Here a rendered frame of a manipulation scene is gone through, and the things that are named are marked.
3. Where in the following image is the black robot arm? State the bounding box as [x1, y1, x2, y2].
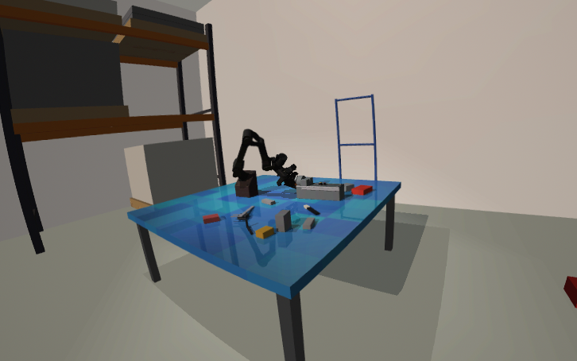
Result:
[232, 129, 296, 181]

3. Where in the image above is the orange-brown rectangular block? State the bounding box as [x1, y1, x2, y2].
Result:
[256, 226, 274, 239]

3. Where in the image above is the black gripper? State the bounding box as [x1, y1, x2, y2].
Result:
[277, 167, 298, 189]

